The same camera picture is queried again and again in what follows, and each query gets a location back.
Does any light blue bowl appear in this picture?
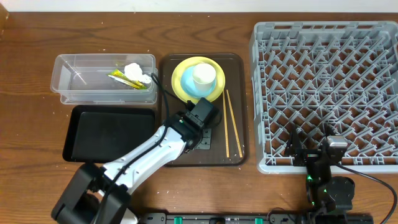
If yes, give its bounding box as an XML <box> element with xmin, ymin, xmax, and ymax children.
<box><xmin>181</xmin><ymin>65</ymin><xmax>216</xmax><ymax>98</ymax></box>

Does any white cup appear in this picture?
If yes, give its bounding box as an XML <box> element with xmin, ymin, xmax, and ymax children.
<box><xmin>192</xmin><ymin>63</ymin><xmax>216</xmax><ymax>91</ymax></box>

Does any white tissue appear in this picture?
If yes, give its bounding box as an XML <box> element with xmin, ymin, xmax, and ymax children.
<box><xmin>124</xmin><ymin>63</ymin><xmax>152</xmax><ymax>84</ymax></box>

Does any yellow green wrapper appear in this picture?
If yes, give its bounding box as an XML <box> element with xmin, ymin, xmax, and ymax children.
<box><xmin>108</xmin><ymin>69</ymin><xmax>147</xmax><ymax>90</ymax></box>

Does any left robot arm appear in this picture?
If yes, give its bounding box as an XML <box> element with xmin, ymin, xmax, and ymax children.
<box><xmin>51</xmin><ymin>109</ymin><xmax>215</xmax><ymax>223</ymax></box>

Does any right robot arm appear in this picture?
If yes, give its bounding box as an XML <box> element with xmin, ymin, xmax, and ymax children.
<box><xmin>284</xmin><ymin>128</ymin><xmax>355</xmax><ymax>223</ymax></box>

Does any grey dishwasher rack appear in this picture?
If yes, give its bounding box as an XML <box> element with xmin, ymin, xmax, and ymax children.
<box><xmin>249</xmin><ymin>21</ymin><xmax>397</xmax><ymax>174</ymax></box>

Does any clear plastic waste bin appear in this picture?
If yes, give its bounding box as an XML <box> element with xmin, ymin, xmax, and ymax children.
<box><xmin>50</xmin><ymin>54</ymin><xmax>157</xmax><ymax>105</ymax></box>

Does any dark brown serving tray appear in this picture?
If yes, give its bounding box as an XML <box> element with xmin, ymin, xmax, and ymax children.
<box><xmin>167</xmin><ymin>54</ymin><xmax>249</xmax><ymax>167</ymax></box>

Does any right wooden chopstick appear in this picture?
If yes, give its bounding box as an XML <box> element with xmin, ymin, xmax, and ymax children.
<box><xmin>226</xmin><ymin>90</ymin><xmax>243</xmax><ymax>158</ymax></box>

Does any yellow-green plate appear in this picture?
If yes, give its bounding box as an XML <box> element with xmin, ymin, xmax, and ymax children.
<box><xmin>171</xmin><ymin>57</ymin><xmax>226</xmax><ymax>103</ymax></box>

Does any black plastic tray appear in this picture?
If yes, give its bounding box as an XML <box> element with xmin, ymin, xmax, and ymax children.
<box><xmin>62</xmin><ymin>105</ymin><xmax>155</xmax><ymax>163</ymax></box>

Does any right black cable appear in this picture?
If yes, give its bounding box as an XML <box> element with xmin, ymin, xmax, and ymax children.
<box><xmin>323</xmin><ymin>152</ymin><xmax>398</xmax><ymax>224</ymax></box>

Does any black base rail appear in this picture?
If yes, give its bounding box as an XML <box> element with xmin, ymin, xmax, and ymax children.
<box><xmin>136</xmin><ymin>212</ymin><xmax>374</xmax><ymax>224</ymax></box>

